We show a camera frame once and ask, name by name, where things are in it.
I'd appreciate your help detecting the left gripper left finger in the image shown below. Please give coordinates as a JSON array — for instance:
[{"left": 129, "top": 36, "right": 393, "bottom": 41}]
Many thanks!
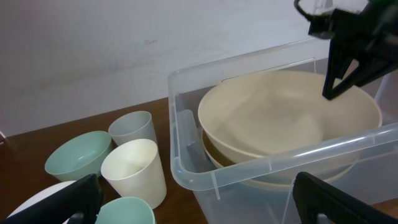
[{"left": 1, "top": 174, "right": 104, "bottom": 224}]

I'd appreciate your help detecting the clear plastic storage container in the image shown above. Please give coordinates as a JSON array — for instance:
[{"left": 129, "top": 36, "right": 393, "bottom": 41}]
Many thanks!
[{"left": 169, "top": 38, "right": 397, "bottom": 223}]

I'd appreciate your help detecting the green cup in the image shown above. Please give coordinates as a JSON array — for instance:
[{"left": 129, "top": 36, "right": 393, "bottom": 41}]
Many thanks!
[{"left": 95, "top": 197, "right": 157, "bottom": 224}]

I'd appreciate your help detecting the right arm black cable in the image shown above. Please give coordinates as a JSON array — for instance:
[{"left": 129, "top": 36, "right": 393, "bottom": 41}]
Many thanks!
[{"left": 293, "top": 0, "right": 335, "bottom": 23}]

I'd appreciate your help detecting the cream cup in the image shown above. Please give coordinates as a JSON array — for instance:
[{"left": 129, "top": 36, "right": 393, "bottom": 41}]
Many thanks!
[{"left": 101, "top": 139, "right": 167, "bottom": 208}]

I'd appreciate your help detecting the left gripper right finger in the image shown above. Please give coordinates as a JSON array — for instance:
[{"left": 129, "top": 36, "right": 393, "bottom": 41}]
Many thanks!
[{"left": 292, "top": 172, "right": 397, "bottom": 224}]

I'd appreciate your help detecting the green bowl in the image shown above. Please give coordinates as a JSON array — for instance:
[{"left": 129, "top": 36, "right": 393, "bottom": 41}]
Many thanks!
[{"left": 44, "top": 131, "right": 113, "bottom": 182}]

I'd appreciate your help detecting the grey cup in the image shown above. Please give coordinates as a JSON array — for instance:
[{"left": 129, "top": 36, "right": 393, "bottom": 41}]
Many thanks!
[{"left": 108, "top": 111, "right": 157, "bottom": 146}]

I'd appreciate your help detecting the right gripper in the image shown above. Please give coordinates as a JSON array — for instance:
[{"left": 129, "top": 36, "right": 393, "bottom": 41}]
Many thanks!
[{"left": 308, "top": 0, "right": 397, "bottom": 100}]

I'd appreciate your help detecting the white bowl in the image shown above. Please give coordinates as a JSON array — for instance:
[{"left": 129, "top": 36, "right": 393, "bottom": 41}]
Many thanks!
[{"left": 2, "top": 180, "right": 75, "bottom": 223}]

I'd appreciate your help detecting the beige plate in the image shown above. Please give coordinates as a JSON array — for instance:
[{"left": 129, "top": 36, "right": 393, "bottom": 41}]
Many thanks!
[
  {"left": 198, "top": 70, "right": 382, "bottom": 163},
  {"left": 200, "top": 131, "right": 355, "bottom": 192}
]

